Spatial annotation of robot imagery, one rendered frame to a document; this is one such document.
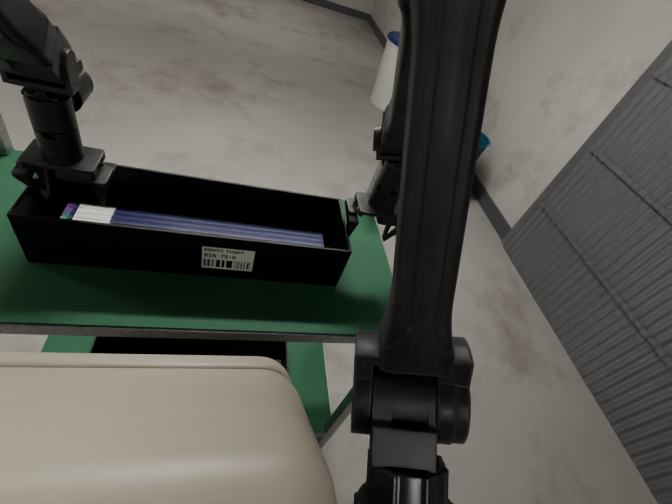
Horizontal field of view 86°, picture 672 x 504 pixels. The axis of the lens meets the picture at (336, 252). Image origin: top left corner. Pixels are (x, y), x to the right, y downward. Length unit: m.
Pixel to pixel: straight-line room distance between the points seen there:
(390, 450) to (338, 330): 0.43
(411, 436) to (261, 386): 0.16
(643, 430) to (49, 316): 2.47
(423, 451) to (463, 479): 1.55
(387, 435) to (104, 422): 0.22
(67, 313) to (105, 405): 0.54
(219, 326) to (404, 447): 0.45
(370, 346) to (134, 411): 0.20
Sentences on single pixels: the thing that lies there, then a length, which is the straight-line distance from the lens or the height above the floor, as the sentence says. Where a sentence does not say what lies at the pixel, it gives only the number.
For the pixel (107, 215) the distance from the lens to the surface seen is 0.83.
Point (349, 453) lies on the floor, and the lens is 1.69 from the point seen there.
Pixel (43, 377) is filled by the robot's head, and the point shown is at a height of 1.34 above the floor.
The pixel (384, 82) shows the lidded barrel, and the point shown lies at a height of 0.28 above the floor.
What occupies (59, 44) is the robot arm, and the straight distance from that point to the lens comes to 0.65.
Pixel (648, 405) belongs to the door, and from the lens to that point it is 2.49.
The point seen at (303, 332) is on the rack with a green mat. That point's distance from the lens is 0.71.
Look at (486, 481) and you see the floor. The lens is 1.95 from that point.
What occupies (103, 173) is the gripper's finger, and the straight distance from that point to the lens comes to 0.74.
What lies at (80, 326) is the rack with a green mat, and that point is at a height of 0.95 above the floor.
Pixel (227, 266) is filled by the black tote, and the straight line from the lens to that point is 0.74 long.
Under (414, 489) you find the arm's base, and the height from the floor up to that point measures 1.24.
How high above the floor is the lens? 1.55
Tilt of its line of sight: 43 degrees down
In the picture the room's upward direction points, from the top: 23 degrees clockwise
